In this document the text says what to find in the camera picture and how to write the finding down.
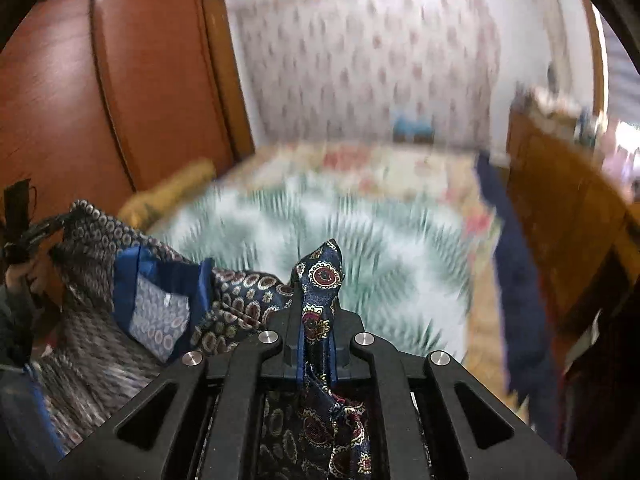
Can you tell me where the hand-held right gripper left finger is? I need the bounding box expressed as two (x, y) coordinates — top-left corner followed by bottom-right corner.
(50, 305), (306, 480)

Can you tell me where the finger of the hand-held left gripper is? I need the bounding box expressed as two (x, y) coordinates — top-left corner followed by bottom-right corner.
(27, 214), (71, 250)

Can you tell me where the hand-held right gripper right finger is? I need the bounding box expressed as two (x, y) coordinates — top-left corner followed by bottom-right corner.
(327, 307), (578, 480)

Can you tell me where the navy patterned shirt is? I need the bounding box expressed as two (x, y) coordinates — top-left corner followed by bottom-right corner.
(30, 200), (373, 480)

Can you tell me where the person's left hand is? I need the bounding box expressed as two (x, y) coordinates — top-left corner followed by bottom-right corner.
(5, 255), (56, 311)

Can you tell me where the golden pillow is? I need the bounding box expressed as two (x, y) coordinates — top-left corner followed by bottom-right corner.
(120, 157), (218, 226)

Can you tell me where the wooden louvered wardrobe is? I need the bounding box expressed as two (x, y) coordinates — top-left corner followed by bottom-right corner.
(0, 0), (256, 241)

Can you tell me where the floral blanket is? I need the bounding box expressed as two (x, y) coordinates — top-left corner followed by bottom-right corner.
(220, 140), (506, 361)

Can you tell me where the navy blue blanket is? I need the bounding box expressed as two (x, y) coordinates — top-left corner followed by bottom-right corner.
(475, 150), (561, 441)

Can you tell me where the cardboard box with blue cloth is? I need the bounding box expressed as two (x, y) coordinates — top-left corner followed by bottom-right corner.
(392, 110), (433, 143)

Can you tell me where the wooden cabinet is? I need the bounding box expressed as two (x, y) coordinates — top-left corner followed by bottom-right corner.
(505, 110), (640, 351)

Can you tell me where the circle patterned curtain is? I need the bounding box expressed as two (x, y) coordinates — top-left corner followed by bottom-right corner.
(227, 0), (503, 148)

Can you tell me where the cardboard box with floral cloth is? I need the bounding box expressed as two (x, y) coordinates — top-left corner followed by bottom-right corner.
(517, 85), (581, 121)

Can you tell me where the striped window blind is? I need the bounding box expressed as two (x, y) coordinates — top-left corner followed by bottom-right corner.
(600, 25), (640, 121)

